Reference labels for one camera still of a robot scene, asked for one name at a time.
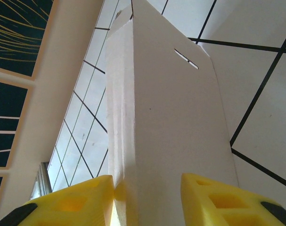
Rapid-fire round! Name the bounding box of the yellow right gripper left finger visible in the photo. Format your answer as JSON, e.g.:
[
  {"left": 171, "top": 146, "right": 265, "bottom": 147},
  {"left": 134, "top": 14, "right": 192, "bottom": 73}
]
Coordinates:
[{"left": 0, "top": 174, "right": 117, "bottom": 226}]

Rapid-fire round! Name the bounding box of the white paper box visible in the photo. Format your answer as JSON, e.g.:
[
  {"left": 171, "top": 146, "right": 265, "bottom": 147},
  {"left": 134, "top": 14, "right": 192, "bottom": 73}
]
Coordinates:
[{"left": 105, "top": 0, "right": 240, "bottom": 226}]

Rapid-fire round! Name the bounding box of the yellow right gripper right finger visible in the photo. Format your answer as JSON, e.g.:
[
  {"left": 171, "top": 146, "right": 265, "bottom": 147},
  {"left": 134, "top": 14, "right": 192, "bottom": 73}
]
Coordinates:
[{"left": 181, "top": 173, "right": 286, "bottom": 226}]

